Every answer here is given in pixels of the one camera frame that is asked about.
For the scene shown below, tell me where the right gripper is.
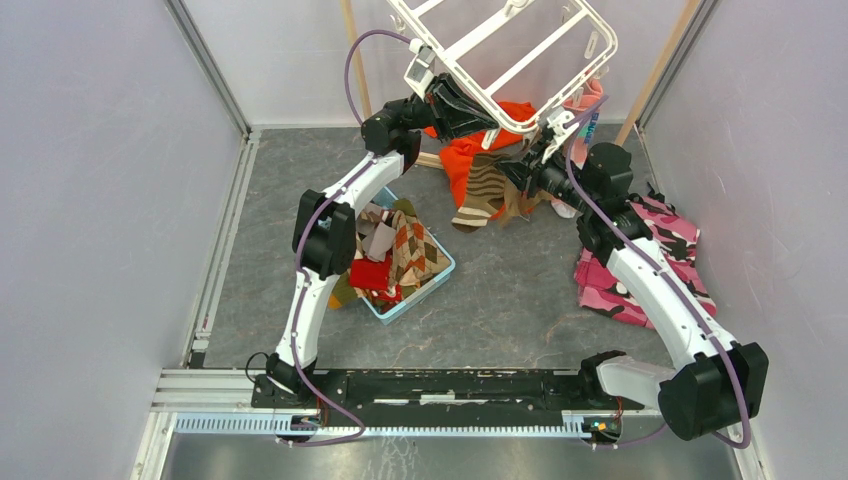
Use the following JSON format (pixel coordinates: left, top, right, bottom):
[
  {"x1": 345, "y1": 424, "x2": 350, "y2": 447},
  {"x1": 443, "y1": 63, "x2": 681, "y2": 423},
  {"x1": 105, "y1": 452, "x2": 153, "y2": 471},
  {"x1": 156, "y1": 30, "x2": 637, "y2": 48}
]
[{"x1": 494, "y1": 135, "x2": 596, "y2": 215}]

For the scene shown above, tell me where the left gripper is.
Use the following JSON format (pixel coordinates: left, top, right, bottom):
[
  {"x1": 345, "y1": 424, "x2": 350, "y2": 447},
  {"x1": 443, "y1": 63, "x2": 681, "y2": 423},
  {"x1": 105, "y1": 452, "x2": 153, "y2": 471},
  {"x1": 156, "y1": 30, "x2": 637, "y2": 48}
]
[{"x1": 384, "y1": 72, "x2": 501, "y2": 144}]

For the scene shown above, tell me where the brown beige striped sock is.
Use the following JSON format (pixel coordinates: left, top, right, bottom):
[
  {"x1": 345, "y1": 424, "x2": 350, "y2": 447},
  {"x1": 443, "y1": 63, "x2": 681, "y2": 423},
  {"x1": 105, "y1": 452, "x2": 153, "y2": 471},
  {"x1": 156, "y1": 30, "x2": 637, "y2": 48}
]
[{"x1": 451, "y1": 153, "x2": 510, "y2": 233}]

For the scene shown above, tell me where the pink sock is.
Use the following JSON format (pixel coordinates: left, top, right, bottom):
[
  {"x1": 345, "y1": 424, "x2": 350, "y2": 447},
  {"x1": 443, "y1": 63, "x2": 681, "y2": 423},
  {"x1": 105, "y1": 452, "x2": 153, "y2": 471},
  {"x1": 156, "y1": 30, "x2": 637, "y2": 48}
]
[
  {"x1": 550, "y1": 110, "x2": 599, "y2": 219},
  {"x1": 563, "y1": 77, "x2": 604, "y2": 111}
]

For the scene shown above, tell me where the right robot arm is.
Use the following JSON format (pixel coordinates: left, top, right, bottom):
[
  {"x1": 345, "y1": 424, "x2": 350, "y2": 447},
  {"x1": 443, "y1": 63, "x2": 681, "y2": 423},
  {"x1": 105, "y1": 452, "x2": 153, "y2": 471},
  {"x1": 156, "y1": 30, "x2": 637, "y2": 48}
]
[{"x1": 494, "y1": 143, "x2": 769, "y2": 449}]

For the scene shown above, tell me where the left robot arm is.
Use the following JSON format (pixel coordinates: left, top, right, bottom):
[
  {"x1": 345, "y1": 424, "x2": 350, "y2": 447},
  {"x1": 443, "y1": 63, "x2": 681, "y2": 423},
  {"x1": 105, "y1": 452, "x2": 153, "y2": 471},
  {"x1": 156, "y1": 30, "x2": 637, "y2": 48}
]
[{"x1": 266, "y1": 73, "x2": 499, "y2": 408}]

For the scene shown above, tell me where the white clip hanger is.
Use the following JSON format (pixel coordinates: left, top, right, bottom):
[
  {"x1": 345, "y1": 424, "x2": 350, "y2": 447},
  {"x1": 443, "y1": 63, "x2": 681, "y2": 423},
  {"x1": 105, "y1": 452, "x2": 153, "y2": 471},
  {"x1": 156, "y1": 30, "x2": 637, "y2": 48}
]
[{"x1": 389, "y1": 1, "x2": 619, "y2": 140}]

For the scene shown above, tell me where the pile of socks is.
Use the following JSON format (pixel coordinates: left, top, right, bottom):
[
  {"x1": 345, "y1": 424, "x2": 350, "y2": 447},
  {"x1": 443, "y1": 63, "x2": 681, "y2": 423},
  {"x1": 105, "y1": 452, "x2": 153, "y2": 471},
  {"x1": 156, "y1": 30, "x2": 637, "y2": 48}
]
[{"x1": 328, "y1": 198, "x2": 452, "y2": 315}]

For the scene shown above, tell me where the orange shirt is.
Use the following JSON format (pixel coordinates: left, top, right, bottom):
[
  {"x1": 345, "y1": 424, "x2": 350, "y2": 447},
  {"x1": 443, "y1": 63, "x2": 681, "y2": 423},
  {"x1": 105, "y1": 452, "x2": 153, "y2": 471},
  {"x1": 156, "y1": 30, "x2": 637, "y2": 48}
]
[{"x1": 438, "y1": 101, "x2": 537, "y2": 207}]

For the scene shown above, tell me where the light blue basket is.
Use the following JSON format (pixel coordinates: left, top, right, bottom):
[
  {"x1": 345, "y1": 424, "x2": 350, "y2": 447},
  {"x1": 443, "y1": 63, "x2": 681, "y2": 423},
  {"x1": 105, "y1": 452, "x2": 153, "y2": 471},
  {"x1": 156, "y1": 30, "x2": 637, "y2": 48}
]
[{"x1": 359, "y1": 187, "x2": 457, "y2": 325}]

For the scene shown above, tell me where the argyle patterned sock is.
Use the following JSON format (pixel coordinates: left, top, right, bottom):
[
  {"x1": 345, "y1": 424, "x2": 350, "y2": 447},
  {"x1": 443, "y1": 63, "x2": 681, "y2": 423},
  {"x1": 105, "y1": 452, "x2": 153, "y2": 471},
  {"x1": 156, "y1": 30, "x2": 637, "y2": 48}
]
[{"x1": 389, "y1": 210, "x2": 449, "y2": 287}]

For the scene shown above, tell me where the pink camouflage backpack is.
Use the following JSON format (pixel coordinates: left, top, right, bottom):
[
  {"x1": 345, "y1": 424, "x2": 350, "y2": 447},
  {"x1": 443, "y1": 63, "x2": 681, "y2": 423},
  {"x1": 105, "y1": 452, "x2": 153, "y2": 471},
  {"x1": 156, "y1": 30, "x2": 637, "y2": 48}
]
[{"x1": 573, "y1": 192, "x2": 719, "y2": 329}]

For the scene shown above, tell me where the wooden drying rack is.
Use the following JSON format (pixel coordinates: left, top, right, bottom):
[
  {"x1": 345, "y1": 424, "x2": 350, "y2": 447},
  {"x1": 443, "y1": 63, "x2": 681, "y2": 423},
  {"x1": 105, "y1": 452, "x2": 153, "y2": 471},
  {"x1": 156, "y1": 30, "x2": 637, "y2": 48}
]
[{"x1": 339, "y1": 0, "x2": 705, "y2": 170}]

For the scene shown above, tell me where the red sock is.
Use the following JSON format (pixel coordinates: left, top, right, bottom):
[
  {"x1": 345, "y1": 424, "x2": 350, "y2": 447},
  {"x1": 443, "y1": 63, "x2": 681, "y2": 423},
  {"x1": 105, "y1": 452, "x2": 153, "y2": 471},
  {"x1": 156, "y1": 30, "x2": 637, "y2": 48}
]
[{"x1": 349, "y1": 257, "x2": 391, "y2": 291}]

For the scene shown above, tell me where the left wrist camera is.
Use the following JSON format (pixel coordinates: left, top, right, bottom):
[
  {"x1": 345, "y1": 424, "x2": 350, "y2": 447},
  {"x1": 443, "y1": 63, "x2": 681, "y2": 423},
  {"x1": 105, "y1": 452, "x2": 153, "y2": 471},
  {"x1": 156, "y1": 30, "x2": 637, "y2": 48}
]
[{"x1": 404, "y1": 38, "x2": 436, "y2": 100}]

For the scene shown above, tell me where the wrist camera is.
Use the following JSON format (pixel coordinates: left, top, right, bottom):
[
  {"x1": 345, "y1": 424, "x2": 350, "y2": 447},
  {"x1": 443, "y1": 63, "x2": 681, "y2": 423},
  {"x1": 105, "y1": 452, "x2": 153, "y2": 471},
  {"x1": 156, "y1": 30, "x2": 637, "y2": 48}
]
[
  {"x1": 540, "y1": 106, "x2": 580, "y2": 164},
  {"x1": 404, "y1": 38, "x2": 436, "y2": 100}
]

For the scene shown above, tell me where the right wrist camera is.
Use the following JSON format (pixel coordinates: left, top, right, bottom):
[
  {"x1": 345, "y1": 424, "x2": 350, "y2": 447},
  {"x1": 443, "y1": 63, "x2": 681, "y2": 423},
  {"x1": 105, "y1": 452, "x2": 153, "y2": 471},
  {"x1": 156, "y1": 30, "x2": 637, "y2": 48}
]
[{"x1": 540, "y1": 106, "x2": 580, "y2": 164}]

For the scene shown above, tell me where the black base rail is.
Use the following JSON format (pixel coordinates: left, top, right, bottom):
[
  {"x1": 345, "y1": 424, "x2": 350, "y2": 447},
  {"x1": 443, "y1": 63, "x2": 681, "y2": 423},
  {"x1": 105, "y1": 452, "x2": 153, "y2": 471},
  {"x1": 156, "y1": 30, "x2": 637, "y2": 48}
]
[{"x1": 251, "y1": 367, "x2": 647, "y2": 432}]

